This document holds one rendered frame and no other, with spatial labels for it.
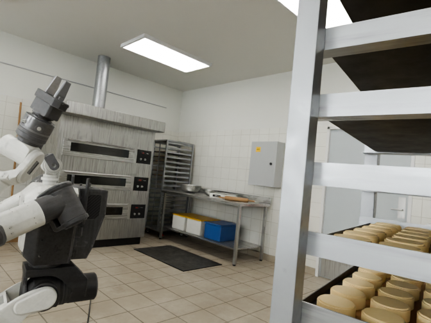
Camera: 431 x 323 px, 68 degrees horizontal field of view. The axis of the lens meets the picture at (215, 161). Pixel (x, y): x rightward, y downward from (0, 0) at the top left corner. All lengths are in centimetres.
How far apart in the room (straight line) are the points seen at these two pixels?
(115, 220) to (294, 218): 481
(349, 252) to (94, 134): 463
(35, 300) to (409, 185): 131
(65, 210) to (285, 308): 91
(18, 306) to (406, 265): 130
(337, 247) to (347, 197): 417
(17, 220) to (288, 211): 91
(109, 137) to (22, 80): 160
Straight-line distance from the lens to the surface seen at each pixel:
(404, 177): 41
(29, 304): 146
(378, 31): 46
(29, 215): 116
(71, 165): 479
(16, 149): 112
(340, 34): 47
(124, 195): 517
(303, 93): 43
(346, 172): 42
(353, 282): 61
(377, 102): 43
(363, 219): 85
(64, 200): 120
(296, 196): 41
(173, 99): 697
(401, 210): 432
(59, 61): 597
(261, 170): 503
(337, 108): 44
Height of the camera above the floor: 121
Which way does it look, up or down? 3 degrees up
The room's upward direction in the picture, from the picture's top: 6 degrees clockwise
